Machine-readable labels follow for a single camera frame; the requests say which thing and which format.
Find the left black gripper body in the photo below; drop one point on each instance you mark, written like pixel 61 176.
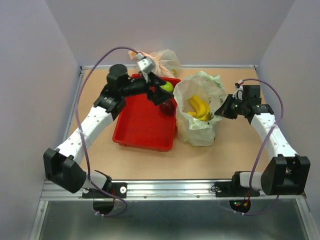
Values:
pixel 138 86

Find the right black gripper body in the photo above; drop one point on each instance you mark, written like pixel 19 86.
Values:
pixel 236 108

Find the green fake apple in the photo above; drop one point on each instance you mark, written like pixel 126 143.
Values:
pixel 168 86

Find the dark red fake apple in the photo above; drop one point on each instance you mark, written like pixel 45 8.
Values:
pixel 167 108

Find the yellow fake banana bunch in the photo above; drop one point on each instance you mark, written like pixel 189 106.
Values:
pixel 202 111

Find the green avocado print plastic bag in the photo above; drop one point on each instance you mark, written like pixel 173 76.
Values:
pixel 210 89

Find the red plastic tray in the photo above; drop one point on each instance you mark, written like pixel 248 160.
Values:
pixel 141 124

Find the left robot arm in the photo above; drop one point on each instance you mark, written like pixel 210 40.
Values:
pixel 62 164

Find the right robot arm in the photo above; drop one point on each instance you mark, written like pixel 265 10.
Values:
pixel 287 171

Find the tied orange plastic bag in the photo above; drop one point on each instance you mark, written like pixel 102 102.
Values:
pixel 166 62

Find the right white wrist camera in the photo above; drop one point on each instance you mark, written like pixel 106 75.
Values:
pixel 238 94

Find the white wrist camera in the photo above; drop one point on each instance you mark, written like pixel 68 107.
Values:
pixel 146 65
pixel 238 94

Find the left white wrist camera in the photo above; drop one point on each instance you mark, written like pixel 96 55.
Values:
pixel 146 65

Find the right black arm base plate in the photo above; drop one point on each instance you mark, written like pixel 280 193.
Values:
pixel 224 189

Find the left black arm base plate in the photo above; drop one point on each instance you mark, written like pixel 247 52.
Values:
pixel 118 189

